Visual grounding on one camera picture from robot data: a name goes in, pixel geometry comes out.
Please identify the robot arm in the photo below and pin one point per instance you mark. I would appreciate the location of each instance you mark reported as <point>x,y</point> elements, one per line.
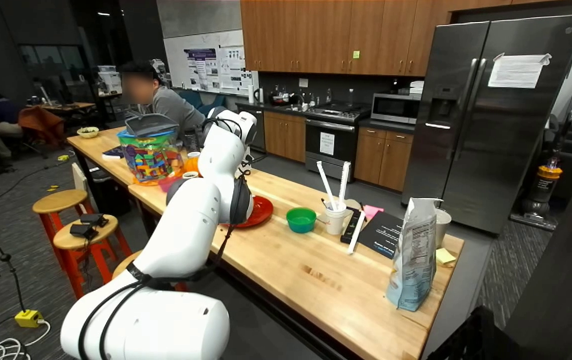
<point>180,240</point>

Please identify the red plate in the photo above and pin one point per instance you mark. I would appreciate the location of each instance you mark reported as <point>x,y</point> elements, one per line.
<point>261,210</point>

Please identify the white stick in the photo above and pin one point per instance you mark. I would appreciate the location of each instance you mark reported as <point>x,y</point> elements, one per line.
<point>344,182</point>
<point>325,182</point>

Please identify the wooden base cabinet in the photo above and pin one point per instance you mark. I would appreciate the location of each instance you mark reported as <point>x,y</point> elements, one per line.
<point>383,157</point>
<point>284,135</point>

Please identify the dishwasher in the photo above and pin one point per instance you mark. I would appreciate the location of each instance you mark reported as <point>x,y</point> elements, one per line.
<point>255,127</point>

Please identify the stove with oven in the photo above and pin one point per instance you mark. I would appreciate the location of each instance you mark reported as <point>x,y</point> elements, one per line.
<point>333,142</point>

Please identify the white paper cup with utensils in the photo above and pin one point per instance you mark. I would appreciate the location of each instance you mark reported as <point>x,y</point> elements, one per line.
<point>335,222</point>

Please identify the white marker pen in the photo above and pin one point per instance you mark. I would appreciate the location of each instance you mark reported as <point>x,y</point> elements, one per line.
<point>356,234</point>

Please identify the pink sticky note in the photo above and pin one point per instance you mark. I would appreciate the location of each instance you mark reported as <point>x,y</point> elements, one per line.
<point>372,211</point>

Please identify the black booklet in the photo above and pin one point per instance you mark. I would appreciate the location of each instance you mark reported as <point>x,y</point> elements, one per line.
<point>383,234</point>

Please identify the pink bowl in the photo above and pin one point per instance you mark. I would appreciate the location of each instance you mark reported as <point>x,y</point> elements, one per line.
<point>166,183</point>

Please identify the microwave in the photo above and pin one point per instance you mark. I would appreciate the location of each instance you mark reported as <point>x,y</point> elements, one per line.
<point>393,107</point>

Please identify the clear tub of colourful blocks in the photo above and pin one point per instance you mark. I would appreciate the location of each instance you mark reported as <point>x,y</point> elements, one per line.
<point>150,157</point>

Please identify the poster board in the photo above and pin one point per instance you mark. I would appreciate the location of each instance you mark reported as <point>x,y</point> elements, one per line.
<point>210,65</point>

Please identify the grey-blue snack bag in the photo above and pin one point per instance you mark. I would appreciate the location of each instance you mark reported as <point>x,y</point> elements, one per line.
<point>413,260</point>

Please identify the grey paper cup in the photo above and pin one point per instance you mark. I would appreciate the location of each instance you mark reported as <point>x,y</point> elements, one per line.
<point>442,225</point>

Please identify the dark book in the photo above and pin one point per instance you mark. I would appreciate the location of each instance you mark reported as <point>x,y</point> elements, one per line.
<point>113,153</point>

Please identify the yellow sticky note pad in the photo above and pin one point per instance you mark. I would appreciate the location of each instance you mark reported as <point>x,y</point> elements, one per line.
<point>445,255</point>

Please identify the black trash bin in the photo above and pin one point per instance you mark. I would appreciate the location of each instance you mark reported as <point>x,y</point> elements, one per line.
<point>108,192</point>

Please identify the orange wooden stool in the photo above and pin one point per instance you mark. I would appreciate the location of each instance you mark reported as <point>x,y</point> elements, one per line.
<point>73,242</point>
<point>124,262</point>
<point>59,201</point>

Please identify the pale green bowl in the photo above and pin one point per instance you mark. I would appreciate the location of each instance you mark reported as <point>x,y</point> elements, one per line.
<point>88,132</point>

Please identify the black power adapter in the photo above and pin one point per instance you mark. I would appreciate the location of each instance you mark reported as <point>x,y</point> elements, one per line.
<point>85,227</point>

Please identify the stainless steel refrigerator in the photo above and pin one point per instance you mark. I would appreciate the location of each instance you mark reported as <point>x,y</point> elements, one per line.
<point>486,130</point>

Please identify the paper notice on refrigerator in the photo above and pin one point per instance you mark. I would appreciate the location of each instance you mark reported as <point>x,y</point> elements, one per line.
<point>516,71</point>

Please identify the upright vacuum cleaner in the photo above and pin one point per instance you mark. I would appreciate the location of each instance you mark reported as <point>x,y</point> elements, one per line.
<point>543,185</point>

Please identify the yellow floor box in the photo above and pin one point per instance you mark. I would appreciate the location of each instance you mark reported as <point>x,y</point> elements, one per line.
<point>28,318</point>

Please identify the wooden wall cabinets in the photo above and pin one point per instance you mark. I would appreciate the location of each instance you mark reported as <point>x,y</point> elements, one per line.
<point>336,35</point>

